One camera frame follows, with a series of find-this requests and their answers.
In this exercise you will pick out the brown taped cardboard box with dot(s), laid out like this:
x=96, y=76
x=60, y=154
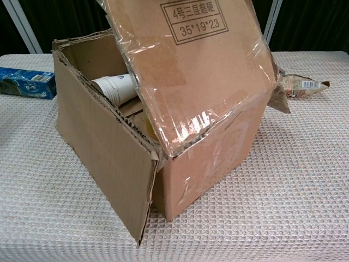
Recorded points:
x=191, y=82

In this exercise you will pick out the white paper cup stack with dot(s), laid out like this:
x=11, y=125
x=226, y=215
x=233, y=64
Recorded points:
x=117, y=87

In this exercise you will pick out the beige snack packet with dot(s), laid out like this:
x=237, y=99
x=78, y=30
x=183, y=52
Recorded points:
x=305, y=84

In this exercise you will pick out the beige waffle tablecloth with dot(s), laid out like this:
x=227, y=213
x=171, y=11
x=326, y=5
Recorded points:
x=41, y=191

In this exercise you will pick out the dark green curtain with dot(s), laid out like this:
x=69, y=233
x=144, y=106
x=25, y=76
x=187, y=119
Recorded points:
x=313, y=24
x=260, y=11
x=8, y=32
x=68, y=19

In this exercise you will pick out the blue printed carton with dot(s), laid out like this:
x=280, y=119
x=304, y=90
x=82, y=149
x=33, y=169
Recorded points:
x=27, y=84

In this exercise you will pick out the white partition frame post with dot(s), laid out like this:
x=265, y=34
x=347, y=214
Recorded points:
x=26, y=30
x=272, y=21

